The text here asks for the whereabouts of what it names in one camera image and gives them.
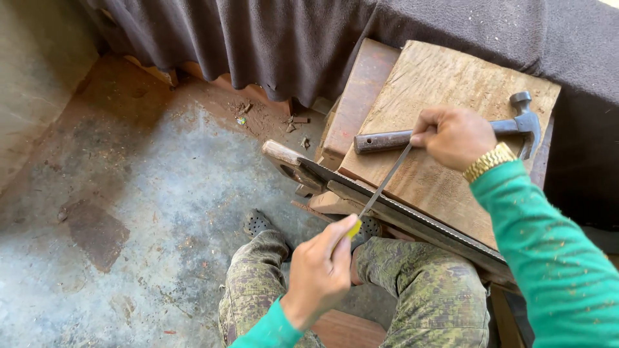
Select camouflage trousers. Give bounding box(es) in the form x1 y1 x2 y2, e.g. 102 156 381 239
218 229 492 348

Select hand saw with wooden handle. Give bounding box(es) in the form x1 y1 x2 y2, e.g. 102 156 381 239
261 140 521 291

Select reddish wooden stool seat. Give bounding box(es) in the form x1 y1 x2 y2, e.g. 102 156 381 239
309 309 388 348

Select pale wooden block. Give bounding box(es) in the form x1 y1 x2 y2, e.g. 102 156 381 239
295 184 369 216

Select metal file with yellow handle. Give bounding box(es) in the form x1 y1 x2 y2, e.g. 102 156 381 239
346 142 414 239

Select wood scraps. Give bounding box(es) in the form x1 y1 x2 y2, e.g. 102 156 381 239
283 114 310 134

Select person's right hand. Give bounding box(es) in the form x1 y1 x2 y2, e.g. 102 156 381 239
410 106 499 173

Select reddish wooden plank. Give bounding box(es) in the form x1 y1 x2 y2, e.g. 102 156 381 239
314 38 402 171

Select gold wristwatch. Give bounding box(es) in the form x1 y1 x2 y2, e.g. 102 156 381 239
463 142 518 184

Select person's left hand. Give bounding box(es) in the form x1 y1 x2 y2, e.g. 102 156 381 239
280 214 361 332

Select dark brown cloth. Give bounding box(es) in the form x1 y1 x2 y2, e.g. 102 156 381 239
80 0 619 229

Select thin wooden strip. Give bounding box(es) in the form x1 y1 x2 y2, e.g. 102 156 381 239
290 200 339 224

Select dark perforated shoe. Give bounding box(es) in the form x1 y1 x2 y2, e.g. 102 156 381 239
350 215 383 253
243 209 292 263

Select wooden board under cloth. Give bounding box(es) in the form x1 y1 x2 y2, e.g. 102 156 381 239
123 54 294 117

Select metal claw hammer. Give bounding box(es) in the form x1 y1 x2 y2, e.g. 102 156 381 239
353 91 542 161

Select large pale wooden board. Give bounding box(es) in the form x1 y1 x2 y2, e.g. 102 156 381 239
337 40 562 252

